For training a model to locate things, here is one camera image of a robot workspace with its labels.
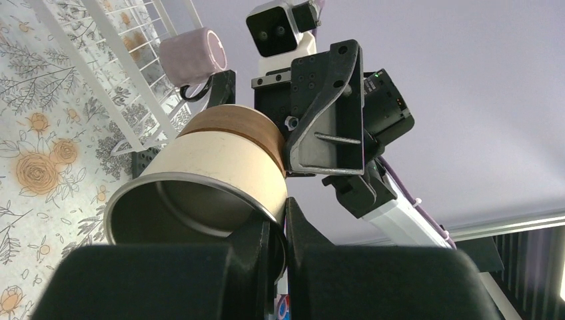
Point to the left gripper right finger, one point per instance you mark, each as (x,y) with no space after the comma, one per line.
(328,281)

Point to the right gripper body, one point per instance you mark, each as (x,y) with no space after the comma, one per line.
(334,116)

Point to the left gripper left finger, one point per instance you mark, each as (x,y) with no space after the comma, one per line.
(226,280)

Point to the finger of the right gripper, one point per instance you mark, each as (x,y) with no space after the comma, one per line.
(220,87)

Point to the mauve cup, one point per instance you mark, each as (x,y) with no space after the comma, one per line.
(192,57)

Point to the cream cup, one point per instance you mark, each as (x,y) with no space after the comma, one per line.
(223,169)

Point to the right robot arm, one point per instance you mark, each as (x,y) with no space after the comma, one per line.
(397,207)

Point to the dark grey building plate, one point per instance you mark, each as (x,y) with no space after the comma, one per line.
(141,160)

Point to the floral table mat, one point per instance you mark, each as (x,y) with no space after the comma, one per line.
(57,171)

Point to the white wire dish rack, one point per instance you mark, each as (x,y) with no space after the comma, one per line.
(114,45)

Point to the right aluminium frame post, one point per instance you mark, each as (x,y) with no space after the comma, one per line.
(507,223)

